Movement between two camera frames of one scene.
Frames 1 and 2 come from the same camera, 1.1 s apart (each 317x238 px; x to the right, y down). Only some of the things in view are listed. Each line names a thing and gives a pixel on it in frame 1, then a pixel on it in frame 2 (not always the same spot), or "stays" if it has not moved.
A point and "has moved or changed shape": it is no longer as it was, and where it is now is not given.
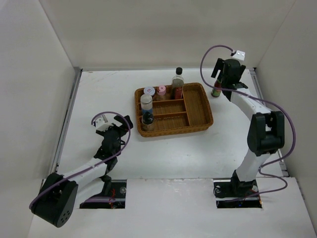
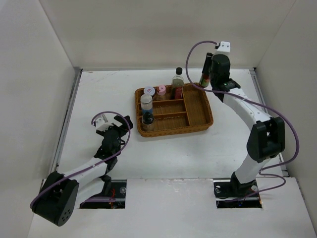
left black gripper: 120,120 stays
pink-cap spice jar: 162,90 stays
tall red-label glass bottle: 177,85 stays
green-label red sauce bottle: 216,92 has moved or changed shape
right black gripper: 219,66 → 208,62
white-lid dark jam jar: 149,90 stays
